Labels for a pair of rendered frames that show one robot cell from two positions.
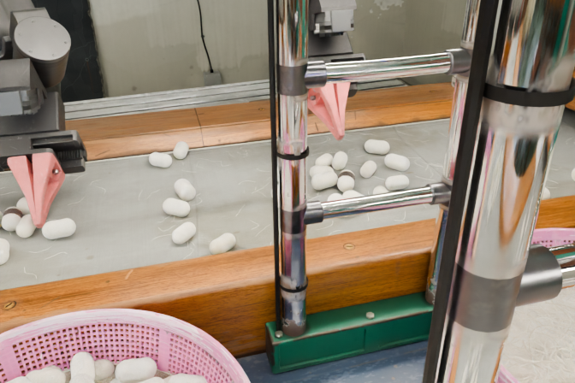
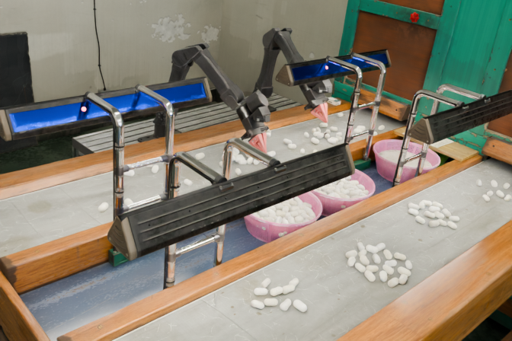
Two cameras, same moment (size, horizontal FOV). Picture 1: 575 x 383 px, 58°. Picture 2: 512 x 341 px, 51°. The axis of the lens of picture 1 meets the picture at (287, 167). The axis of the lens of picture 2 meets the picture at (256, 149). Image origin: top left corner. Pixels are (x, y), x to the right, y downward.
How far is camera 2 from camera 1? 1.75 m
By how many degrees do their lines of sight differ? 28
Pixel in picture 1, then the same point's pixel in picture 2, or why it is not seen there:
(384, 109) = not seen: hidden behind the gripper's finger
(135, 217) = (282, 150)
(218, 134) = (273, 125)
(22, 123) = (256, 124)
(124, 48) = (47, 76)
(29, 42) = (262, 100)
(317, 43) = (317, 94)
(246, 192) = (301, 141)
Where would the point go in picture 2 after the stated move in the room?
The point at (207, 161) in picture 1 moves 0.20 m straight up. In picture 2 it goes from (277, 134) to (283, 89)
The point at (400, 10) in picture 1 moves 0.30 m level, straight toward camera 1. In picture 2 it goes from (216, 43) to (223, 52)
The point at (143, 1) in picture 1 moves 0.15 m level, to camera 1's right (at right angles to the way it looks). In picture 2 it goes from (62, 43) to (86, 42)
